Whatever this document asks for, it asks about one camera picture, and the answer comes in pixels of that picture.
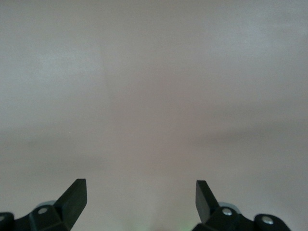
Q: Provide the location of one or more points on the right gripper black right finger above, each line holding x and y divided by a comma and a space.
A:
207, 207

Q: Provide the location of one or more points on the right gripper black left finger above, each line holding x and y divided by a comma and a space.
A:
72, 204

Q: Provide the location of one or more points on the table cover sheet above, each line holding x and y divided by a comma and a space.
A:
154, 96

